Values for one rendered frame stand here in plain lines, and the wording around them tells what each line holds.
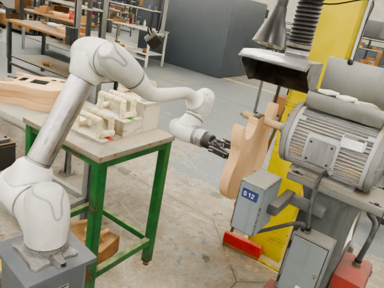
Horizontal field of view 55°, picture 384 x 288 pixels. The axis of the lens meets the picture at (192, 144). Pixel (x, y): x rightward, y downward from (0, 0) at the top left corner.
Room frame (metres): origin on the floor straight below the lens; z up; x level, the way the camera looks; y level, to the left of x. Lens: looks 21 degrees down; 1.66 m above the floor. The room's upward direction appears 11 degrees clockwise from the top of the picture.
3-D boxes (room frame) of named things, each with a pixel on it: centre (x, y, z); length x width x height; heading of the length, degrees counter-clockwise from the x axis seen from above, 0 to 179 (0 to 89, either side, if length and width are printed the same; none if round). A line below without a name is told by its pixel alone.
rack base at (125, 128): (1.96, 0.45, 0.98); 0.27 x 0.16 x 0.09; 62
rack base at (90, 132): (1.82, 0.53, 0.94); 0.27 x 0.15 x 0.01; 62
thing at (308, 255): (1.22, -0.53, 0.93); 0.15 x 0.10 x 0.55; 58
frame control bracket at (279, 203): (1.27, -0.38, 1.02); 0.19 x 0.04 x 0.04; 148
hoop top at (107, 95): (1.92, 0.47, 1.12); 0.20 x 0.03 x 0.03; 61
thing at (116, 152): (1.94, 0.52, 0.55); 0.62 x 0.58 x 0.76; 58
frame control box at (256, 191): (1.22, -0.35, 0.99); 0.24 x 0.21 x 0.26; 58
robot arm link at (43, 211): (1.13, 0.48, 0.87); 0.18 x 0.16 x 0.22; 52
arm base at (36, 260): (1.11, 0.45, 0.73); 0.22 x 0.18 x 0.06; 51
